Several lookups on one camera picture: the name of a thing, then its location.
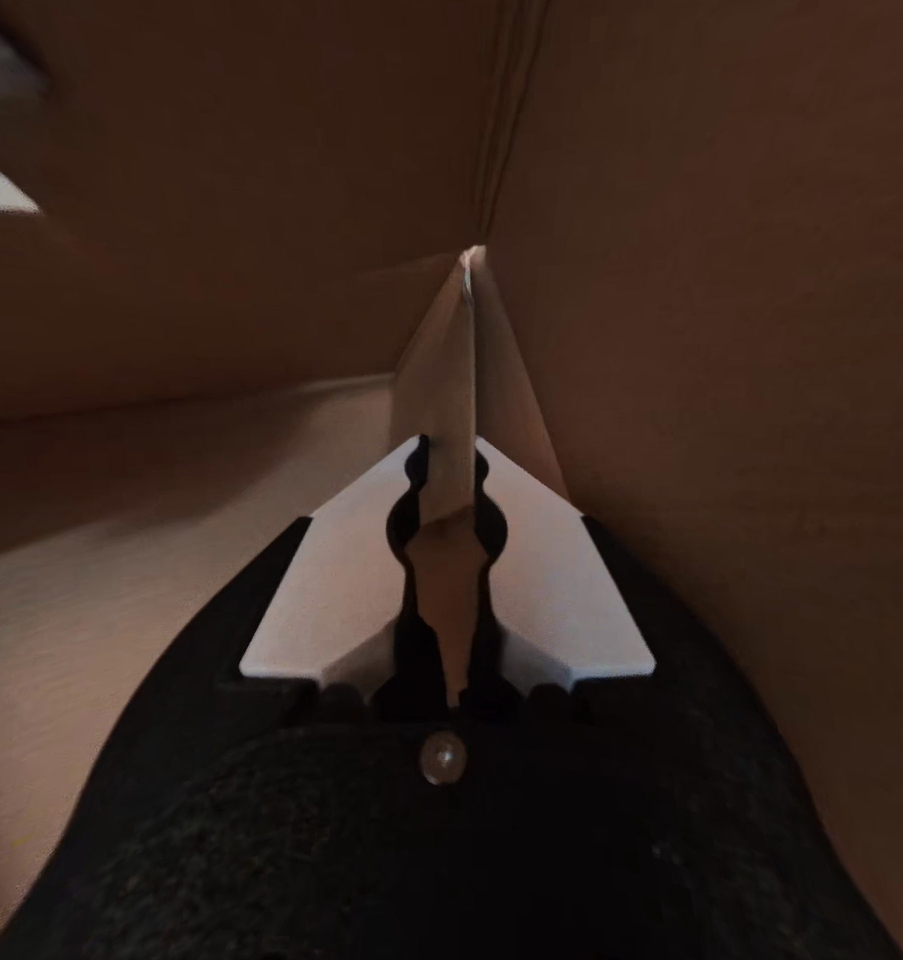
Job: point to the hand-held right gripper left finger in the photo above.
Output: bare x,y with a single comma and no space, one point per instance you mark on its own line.
331,600

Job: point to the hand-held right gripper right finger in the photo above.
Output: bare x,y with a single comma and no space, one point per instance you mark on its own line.
564,600

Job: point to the brown cardboard box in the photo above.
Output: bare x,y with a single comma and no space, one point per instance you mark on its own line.
684,300

